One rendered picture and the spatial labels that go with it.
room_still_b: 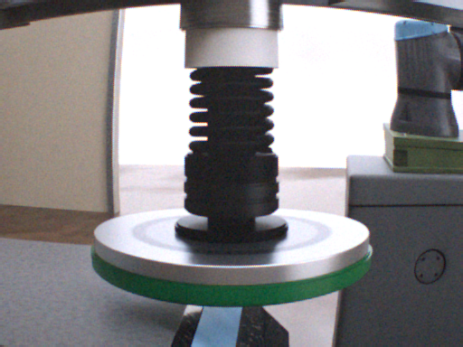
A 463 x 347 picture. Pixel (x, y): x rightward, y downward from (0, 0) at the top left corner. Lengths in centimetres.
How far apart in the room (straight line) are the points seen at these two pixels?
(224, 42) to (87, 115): 518
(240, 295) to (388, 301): 93
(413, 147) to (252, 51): 88
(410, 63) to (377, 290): 49
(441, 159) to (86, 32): 465
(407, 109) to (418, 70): 10
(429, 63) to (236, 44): 96
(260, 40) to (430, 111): 94
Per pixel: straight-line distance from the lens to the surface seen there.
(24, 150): 595
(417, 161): 132
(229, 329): 54
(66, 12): 55
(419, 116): 138
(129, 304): 51
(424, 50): 139
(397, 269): 131
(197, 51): 48
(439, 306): 136
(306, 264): 42
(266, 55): 48
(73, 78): 570
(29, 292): 54
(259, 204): 48
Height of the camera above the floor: 100
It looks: 7 degrees down
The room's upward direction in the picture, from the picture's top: straight up
